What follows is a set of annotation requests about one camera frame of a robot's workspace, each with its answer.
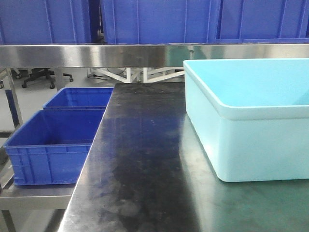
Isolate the far blue crate lower shelf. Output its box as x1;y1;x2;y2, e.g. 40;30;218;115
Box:
43;87;114;110

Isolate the blue crate shelf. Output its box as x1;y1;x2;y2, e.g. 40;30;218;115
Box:
43;87;114;110
4;110;104;186

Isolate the near blue crate lower shelf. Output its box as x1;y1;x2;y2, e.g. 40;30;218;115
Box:
4;110;104;186

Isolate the stainless steel lower shelf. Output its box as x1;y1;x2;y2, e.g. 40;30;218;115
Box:
0;166;75;210

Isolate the light blue plastic tub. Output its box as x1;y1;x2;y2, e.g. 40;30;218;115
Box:
183;58;309;182

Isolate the upper middle blue crate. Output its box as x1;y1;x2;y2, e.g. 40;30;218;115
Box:
100;0;221;44

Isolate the blue crate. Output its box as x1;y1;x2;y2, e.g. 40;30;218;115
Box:
100;0;221;44
216;0;309;43
0;0;93;44

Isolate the upper right blue crate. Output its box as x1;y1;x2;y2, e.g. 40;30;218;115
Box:
216;0;309;43

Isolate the black office chair base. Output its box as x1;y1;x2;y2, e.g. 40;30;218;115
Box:
15;68;74;89

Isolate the upper left blue crate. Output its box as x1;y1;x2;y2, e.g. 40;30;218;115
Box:
0;0;93;44

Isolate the white metal frame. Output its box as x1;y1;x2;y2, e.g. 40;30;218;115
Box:
87;67;184;83

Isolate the stainless steel upper shelf rail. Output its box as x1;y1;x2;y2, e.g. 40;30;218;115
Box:
0;44;309;68

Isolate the steel shelf upright post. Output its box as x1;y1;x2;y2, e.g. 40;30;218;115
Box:
0;68;23;129

